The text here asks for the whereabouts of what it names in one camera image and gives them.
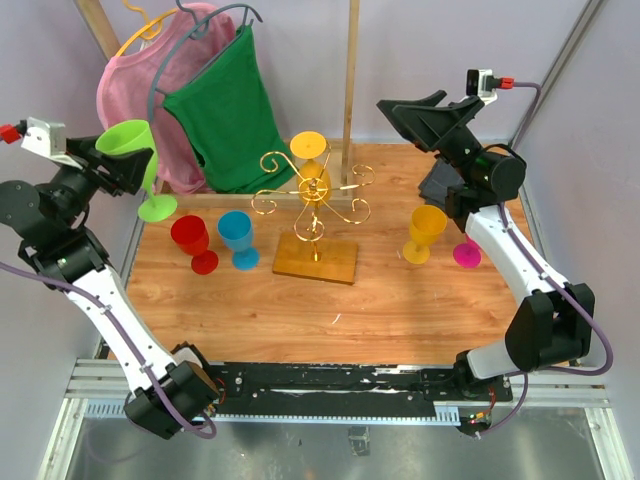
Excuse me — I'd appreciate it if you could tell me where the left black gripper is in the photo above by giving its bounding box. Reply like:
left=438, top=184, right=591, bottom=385
left=42, top=135, right=151, bottom=227

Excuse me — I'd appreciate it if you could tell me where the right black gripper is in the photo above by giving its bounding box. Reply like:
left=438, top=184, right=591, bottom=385
left=376, top=90, right=485, bottom=186

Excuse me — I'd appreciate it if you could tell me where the green wine glass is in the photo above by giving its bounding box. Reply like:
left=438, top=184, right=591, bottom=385
left=95, top=119, right=177, bottom=223

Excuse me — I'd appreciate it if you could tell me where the red wine glass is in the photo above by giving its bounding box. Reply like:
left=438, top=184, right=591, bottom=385
left=170, top=215, right=219, bottom=275

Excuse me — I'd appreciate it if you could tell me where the blue wine glass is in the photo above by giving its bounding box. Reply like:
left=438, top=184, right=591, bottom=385
left=217, top=210, right=260, bottom=271

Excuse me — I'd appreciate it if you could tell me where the pink wine glass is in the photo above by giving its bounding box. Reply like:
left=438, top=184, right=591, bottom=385
left=452, top=236, right=482, bottom=269

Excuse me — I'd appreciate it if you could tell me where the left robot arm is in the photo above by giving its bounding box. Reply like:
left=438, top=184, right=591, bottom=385
left=1, top=137, right=219, bottom=439

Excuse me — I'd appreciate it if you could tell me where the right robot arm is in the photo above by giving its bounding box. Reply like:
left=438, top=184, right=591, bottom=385
left=377, top=90, right=595, bottom=400

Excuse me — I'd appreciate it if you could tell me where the orange yellow wine glass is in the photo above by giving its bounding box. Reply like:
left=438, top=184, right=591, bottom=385
left=289, top=131, right=331, bottom=206

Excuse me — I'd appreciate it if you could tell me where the amber rack base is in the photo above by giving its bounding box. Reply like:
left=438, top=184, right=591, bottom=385
left=272, top=232, right=358, bottom=285

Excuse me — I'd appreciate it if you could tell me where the pink shirt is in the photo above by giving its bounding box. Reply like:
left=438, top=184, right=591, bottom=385
left=96, top=3, right=236, bottom=195

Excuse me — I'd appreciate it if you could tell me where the grey folded cloth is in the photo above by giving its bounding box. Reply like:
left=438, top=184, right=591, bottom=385
left=419, top=159, right=464, bottom=210

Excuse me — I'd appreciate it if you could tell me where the green shirt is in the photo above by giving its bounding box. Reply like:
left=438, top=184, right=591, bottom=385
left=163, top=27, right=294, bottom=194

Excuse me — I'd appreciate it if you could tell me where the yellow clothes hanger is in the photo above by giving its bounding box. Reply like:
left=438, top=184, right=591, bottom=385
left=114, top=0, right=177, bottom=57

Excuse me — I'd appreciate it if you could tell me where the aluminium corner profile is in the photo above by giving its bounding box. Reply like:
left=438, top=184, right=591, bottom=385
left=509, top=0, right=607, bottom=149

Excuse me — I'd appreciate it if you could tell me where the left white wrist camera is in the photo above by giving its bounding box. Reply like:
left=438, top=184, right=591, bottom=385
left=21, top=117, right=81, bottom=169

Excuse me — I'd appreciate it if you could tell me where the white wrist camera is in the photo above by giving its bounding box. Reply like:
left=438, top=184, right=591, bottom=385
left=21, top=117, right=81, bottom=169
left=465, top=69, right=501, bottom=105

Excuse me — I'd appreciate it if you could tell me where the wooden frame post centre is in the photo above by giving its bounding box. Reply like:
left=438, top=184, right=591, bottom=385
left=341, top=0, right=360, bottom=183

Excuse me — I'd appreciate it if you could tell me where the wooden frame post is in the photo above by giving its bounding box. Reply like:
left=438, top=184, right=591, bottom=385
left=341, top=0, right=360, bottom=183
left=74, top=0, right=121, bottom=60

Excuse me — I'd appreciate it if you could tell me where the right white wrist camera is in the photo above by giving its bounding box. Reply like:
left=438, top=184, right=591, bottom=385
left=465, top=69, right=501, bottom=105

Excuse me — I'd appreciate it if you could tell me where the wooden frame post left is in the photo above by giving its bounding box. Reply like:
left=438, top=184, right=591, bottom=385
left=74, top=0, right=121, bottom=60

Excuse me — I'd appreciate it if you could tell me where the gold wire glass rack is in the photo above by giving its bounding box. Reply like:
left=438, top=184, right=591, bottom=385
left=251, top=131, right=376, bottom=262

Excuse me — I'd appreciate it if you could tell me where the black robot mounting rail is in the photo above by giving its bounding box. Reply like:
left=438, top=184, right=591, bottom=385
left=208, top=362, right=513, bottom=426

